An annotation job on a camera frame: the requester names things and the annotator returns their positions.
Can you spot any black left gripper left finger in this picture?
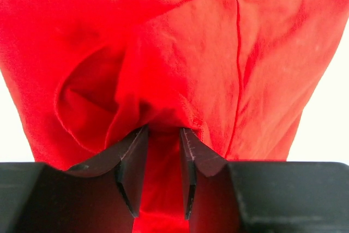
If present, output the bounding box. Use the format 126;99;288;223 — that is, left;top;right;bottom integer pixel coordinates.
1;127;148;232

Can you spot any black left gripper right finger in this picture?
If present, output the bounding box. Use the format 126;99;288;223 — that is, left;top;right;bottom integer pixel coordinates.
179;128;348;232

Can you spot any red t-shirt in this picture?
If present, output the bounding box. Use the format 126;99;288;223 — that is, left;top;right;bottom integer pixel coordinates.
1;0;348;232

